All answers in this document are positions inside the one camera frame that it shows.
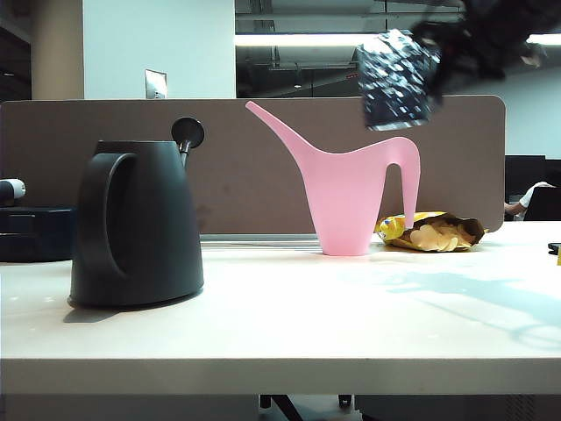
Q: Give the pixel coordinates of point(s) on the dark textured glass cup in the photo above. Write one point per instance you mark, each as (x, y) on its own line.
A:
(394, 83)

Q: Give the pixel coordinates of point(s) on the brown desk partition panel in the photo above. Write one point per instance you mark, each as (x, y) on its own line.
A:
(245, 175)

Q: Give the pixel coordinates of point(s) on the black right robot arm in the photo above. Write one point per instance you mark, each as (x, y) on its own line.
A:
(517, 15)

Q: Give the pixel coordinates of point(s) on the black table leg frame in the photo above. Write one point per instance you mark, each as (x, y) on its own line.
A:
(274, 405)

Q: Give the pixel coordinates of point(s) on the white and black cylinder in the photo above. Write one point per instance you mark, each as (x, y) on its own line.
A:
(11, 189)

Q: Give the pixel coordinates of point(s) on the long ceiling light strip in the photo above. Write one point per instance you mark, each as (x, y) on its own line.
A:
(298, 40)

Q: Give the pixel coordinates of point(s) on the black flat object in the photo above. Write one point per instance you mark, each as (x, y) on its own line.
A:
(555, 247)

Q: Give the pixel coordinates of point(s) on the yellow chip bag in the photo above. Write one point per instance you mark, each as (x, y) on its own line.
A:
(438, 237)

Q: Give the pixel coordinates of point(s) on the pink plastic watering can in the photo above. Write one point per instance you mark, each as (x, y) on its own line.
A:
(342, 197)

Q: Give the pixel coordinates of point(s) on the black office monitor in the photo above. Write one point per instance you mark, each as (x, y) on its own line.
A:
(523, 171)

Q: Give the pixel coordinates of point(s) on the silver wall plate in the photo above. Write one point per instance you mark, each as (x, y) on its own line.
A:
(155, 84)

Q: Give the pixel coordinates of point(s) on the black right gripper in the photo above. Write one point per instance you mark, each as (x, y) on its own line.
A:
(477, 48)

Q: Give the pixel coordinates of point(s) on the person in white shirt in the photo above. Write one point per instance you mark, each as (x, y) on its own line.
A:
(526, 199)

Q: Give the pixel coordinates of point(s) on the dark navy storage box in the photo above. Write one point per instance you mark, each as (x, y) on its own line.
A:
(30, 237)

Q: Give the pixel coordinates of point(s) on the small black table bracket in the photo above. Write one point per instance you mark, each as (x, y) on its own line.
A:
(345, 400)

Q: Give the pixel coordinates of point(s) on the black watering kettle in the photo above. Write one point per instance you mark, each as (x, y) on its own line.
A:
(153, 219)

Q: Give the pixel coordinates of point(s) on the black office chair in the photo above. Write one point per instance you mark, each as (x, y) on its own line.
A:
(543, 206)

